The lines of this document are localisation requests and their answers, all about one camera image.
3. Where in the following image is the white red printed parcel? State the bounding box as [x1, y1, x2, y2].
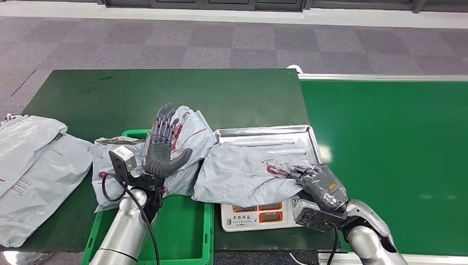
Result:
[3, 113, 29, 124]

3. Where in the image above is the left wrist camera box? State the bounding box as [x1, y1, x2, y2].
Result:
[108, 145, 138, 184]

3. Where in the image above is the shiny grey plastic film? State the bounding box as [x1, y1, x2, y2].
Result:
[1, 251, 53, 265]

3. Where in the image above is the thin white cable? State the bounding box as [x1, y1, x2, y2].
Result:
[288, 252, 312, 265]

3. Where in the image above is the green plastic crate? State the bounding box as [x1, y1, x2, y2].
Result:
[81, 129, 215, 265]

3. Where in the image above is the large grey mailer bag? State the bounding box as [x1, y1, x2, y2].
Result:
[0, 133, 94, 249]

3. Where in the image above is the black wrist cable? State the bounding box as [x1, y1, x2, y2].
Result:
[326, 223, 341, 265]
[100, 171, 161, 265]

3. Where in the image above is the grey parcel with red print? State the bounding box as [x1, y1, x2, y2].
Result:
[91, 136, 151, 214]
[192, 140, 319, 209]
[163, 105, 217, 198]

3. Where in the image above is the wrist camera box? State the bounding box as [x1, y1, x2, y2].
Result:
[108, 145, 138, 184]
[292, 199, 348, 234]

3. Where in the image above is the grey framed glass partition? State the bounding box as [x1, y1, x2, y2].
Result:
[100, 0, 468, 12]

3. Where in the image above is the crumpled grey mailer bag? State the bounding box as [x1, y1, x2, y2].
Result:
[0, 114, 68, 197]

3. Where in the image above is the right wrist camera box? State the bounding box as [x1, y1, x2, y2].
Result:
[292, 199, 348, 234]

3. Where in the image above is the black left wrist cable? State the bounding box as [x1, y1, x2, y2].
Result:
[100, 171, 161, 265]

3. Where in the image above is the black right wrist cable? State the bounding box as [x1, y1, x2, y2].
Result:
[326, 223, 341, 265]

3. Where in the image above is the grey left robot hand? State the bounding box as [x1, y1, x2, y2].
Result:
[141, 103, 194, 179]

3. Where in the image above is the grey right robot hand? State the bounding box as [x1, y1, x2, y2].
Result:
[291, 163, 349, 213]

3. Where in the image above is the white scale with steel tray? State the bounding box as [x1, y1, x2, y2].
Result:
[212, 124, 327, 234]

